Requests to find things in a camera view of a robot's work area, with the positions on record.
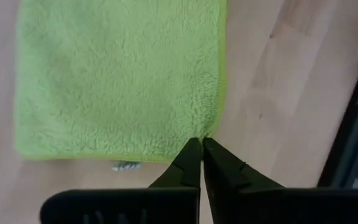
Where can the green microfiber towel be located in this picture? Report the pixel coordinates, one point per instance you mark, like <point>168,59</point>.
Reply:
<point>120,77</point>

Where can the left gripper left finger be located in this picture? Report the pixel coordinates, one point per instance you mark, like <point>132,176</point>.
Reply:
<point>186,168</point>

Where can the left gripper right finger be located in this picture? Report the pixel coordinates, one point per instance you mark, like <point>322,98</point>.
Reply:
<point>225,174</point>

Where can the black aluminium table frame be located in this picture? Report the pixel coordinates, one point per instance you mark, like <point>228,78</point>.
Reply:
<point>353,124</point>

